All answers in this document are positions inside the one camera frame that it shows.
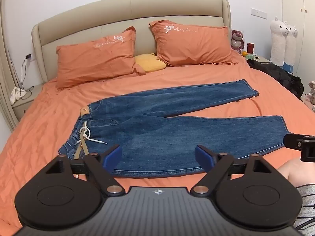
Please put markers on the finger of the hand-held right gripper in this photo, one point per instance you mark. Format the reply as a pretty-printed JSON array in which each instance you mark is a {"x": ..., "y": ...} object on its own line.
[{"x": 299, "y": 143}]

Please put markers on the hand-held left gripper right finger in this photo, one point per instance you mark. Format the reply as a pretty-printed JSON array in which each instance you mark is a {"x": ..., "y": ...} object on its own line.
[{"x": 203, "y": 156}]

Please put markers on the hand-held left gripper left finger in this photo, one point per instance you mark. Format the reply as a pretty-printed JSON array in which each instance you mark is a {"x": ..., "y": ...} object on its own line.
[{"x": 112, "y": 155}]

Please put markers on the blue denim pants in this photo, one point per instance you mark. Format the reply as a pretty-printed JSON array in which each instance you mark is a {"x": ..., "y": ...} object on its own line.
[{"x": 160, "y": 132}]

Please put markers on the person's bare knee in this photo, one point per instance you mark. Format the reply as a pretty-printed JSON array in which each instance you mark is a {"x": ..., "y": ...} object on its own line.
[{"x": 297, "y": 170}]

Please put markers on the pale cloth pile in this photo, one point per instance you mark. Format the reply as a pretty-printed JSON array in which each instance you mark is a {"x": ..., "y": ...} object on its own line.
[{"x": 310, "y": 95}]

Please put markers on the grey patterned shorts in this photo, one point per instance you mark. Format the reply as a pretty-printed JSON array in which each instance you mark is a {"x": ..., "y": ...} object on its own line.
[{"x": 307, "y": 206}]

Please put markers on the black jacket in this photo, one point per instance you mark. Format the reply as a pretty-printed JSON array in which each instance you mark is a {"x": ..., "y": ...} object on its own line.
[{"x": 278, "y": 75}]

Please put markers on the blue box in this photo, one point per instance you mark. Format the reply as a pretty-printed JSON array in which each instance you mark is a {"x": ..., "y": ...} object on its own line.
[{"x": 288, "y": 68}]

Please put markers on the bed with orange sheet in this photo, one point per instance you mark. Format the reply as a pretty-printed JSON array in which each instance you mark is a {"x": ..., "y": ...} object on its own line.
[{"x": 221, "y": 75}]

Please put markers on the beige bedside table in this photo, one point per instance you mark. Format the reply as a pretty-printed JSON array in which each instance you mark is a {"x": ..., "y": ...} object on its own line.
[
  {"x": 32, "y": 97},
  {"x": 263, "y": 59}
]

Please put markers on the orange embroidered pillow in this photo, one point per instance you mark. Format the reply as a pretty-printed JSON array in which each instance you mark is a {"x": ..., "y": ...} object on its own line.
[
  {"x": 93, "y": 61},
  {"x": 192, "y": 46}
]

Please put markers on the white alpaca plush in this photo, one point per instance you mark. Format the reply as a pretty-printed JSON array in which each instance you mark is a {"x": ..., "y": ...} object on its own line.
[
  {"x": 292, "y": 46},
  {"x": 278, "y": 41}
]

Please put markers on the yellow cushion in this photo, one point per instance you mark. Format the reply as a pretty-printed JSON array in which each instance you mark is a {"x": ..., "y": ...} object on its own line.
[{"x": 150, "y": 64}]

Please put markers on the green box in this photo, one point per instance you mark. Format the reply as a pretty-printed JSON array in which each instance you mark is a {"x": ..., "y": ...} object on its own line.
[{"x": 250, "y": 56}]

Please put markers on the white wardrobe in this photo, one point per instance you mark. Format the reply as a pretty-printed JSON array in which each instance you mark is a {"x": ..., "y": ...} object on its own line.
[{"x": 305, "y": 41}]

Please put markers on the red cup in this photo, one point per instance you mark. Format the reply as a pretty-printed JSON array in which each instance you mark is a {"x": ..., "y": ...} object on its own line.
[{"x": 250, "y": 48}]

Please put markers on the white crumpled cloth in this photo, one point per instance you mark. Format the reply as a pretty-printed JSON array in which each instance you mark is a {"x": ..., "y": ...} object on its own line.
[{"x": 16, "y": 94}]

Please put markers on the pink teddy bear plush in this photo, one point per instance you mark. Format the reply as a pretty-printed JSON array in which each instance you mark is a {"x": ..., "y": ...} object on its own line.
[{"x": 237, "y": 40}]

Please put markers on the beige curtain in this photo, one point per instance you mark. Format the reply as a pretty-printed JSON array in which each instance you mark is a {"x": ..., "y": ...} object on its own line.
[{"x": 5, "y": 91}]

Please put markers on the beige upholstered headboard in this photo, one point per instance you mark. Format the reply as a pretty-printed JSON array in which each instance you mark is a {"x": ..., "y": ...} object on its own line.
[{"x": 98, "y": 17}]

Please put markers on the black wall charger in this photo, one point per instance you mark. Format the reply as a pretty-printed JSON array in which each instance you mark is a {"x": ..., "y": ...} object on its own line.
[{"x": 28, "y": 56}]

